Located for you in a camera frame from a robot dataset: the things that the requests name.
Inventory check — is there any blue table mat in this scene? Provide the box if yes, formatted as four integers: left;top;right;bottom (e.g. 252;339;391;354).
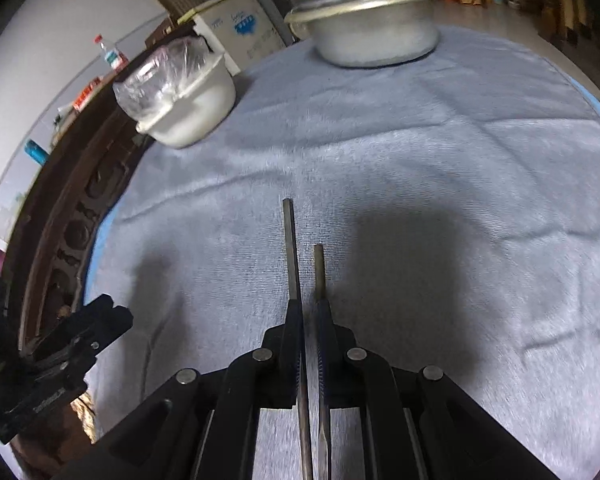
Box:
80;77;600;311

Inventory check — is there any white box with blue print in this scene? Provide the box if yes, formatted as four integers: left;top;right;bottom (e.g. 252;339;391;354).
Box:
179;0;287;77

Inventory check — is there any plastic bottle with red cap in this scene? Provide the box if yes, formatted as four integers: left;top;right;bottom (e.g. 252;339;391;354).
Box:
94;34;129;69

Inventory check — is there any grey towel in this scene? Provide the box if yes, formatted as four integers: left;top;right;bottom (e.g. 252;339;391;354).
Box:
82;22;600;480

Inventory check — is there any small blue can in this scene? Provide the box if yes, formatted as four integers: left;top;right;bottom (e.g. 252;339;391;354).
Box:
24;140;49;164

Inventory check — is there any red and white packet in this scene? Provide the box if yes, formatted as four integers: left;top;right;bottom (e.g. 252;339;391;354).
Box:
71;76;104;112

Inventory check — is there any white enamel pot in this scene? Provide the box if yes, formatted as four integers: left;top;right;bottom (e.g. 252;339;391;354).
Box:
135;52;237;150

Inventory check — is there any clear plastic bag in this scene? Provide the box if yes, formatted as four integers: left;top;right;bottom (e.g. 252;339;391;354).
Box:
112;37;222;122

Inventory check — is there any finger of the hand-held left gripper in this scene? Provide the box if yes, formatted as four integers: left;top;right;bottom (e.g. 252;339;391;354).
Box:
42;294;116;343
65;306;134;377

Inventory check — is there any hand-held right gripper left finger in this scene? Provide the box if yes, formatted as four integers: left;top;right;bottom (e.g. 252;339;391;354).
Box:
52;297;306;480

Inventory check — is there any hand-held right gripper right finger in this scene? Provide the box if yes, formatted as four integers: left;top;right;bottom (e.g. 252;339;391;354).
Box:
314;297;561;480

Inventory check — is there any carved dark wooden chair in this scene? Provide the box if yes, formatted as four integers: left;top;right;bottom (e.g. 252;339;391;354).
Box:
5;87;156;361

